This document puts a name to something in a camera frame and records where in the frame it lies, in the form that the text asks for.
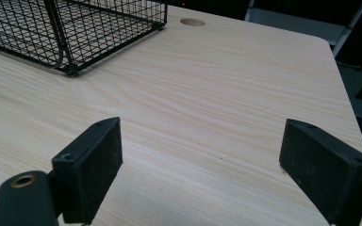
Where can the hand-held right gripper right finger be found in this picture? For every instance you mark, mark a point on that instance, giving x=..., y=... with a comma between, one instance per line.
x=323, y=169

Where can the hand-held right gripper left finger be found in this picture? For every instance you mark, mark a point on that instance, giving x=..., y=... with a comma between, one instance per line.
x=88, y=169

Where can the grey metal stand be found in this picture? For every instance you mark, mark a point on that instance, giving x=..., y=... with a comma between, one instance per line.
x=308, y=25

